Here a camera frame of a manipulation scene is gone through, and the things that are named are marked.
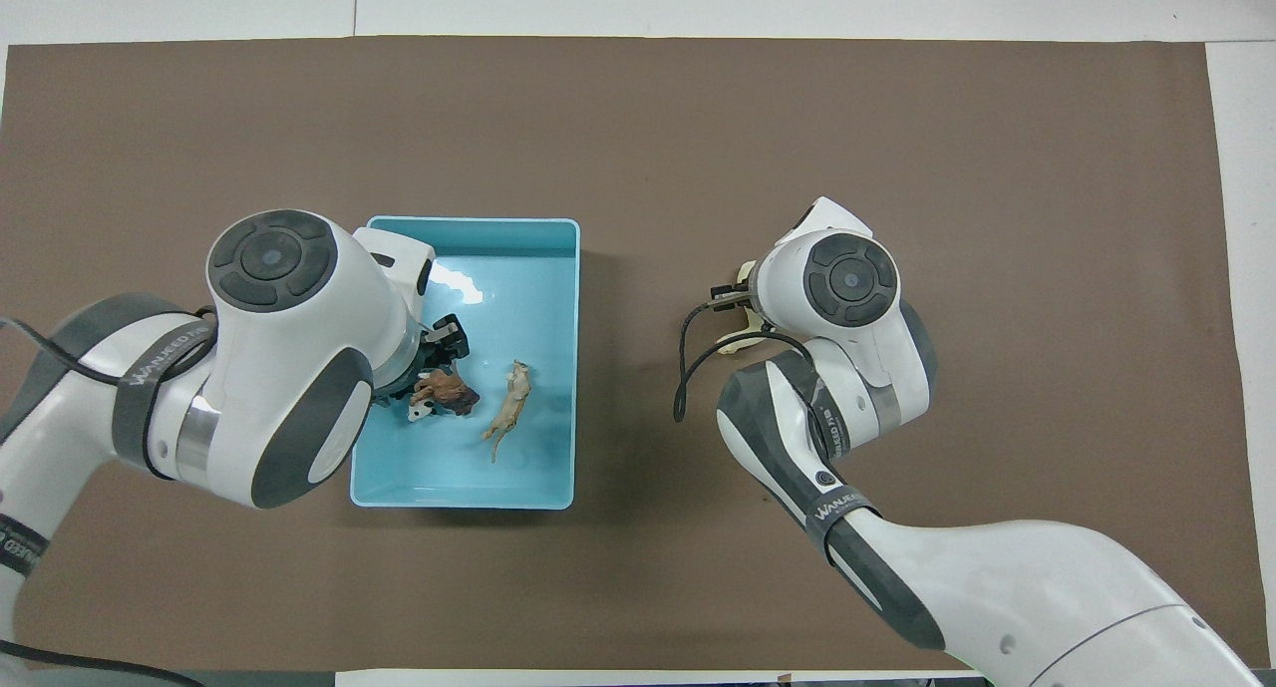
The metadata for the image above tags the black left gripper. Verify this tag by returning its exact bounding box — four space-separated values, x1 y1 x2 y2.
373 314 471 409

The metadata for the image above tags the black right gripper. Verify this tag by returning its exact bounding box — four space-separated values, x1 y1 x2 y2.
710 281 761 316

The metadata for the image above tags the cream llama toy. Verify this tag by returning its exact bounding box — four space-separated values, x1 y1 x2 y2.
716 259 771 355

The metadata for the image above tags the brown lion toy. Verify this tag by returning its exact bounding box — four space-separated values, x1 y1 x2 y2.
413 370 480 418

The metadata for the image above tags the orange striped tiger toy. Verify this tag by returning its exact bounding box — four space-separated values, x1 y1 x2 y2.
482 359 533 465

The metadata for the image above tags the light blue plastic storage box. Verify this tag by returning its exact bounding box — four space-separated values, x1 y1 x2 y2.
349 215 582 512

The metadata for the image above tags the brown table mat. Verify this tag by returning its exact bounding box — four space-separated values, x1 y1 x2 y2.
0 35 1272 673

